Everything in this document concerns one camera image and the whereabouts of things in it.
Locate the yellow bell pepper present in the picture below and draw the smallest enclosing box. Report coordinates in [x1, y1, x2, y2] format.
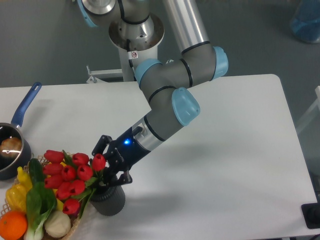
[5, 183, 27, 213]

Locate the woven wicker basket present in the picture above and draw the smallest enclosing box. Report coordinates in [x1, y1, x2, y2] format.
[0, 155, 80, 240]

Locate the green bok choy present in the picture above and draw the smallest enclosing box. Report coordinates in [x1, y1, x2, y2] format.
[23, 182, 57, 240]

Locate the white frame at right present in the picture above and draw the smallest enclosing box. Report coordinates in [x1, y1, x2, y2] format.
[295, 86, 320, 135]

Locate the dark grey ribbed vase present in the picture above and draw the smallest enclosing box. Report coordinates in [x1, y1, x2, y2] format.
[90, 182, 126, 217]

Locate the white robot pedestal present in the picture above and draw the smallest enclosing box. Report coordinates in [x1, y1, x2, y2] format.
[86, 13, 174, 84]

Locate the orange fruit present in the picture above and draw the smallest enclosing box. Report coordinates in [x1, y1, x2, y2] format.
[0, 211, 28, 240]

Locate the red tulip bouquet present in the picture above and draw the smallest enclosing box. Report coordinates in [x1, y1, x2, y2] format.
[44, 150, 107, 219]

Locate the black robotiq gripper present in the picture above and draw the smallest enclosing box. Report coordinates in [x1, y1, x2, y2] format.
[91, 126, 151, 187]

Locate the black device at edge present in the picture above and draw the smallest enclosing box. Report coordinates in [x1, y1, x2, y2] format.
[301, 203, 320, 229]

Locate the yellow corn cob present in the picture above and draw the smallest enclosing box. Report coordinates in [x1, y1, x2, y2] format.
[56, 199, 64, 211]

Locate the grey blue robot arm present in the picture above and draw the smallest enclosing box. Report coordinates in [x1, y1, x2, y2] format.
[78, 0, 229, 187]

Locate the green cucumber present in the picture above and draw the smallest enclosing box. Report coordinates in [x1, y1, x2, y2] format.
[28, 158, 46, 185]

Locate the blue handled saucepan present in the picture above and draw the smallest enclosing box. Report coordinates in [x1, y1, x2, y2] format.
[0, 82, 42, 180]

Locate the blue translucent container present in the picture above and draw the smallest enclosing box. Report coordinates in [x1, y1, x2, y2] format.
[289, 0, 320, 44]

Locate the brown bread bun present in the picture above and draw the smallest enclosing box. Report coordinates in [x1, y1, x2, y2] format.
[0, 137, 22, 159]

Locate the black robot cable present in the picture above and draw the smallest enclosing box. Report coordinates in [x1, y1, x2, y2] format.
[125, 38, 139, 82]

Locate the beige mushroom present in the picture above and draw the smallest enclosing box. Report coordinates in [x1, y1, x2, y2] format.
[44, 210, 71, 238]

